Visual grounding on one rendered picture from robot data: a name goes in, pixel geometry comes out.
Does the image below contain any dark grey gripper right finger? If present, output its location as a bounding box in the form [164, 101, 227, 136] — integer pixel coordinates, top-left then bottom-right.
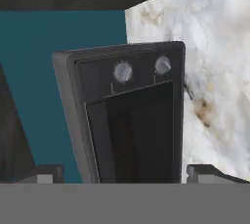
[186, 163, 250, 184]

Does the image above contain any black toaster oven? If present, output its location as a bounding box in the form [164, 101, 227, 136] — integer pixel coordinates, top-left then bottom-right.
[52, 40, 187, 184]

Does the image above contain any silver toaster oven knob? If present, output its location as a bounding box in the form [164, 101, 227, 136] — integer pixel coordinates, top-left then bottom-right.
[153, 55, 173, 76]
[112, 61, 134, 84]

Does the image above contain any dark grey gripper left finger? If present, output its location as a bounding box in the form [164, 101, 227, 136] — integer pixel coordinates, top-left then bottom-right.
[15, 163, 64, 184]

